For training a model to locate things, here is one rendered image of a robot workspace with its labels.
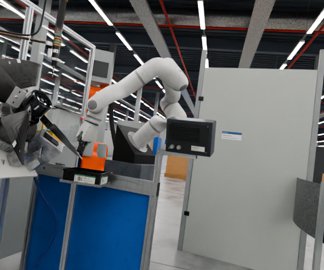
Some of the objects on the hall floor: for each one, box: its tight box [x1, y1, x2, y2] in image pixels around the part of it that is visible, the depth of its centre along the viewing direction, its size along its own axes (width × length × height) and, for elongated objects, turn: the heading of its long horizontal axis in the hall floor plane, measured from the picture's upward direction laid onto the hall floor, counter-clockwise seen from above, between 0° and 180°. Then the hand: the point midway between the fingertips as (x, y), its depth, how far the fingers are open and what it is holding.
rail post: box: [140, 196, 158, 270], centre depth 159 cm, size 4×4×78 cm
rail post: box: [19, 174, 40, 270], centre depth 189 cm, size 4×4×78 cm
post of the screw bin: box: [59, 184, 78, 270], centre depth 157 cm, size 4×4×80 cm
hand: (80, 149), depth 147 cm, fingers closed
